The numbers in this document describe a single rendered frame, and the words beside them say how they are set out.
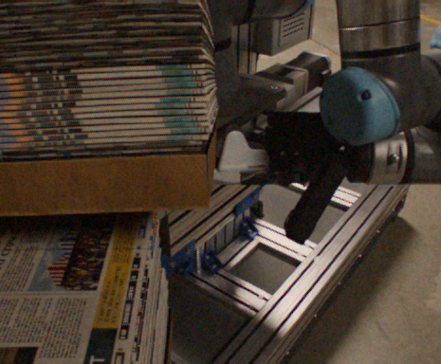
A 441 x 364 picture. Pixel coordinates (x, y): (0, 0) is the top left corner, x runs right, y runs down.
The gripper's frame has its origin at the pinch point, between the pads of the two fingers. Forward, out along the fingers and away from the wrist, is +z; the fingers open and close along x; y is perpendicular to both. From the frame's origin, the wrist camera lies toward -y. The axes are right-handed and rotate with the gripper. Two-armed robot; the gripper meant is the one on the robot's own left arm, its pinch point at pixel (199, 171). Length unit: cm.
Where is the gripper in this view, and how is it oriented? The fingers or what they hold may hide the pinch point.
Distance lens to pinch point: 58.4
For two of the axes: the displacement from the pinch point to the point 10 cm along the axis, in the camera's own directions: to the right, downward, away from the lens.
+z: -10.0, 0.0, 0.2
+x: -0.2, 1.9, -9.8
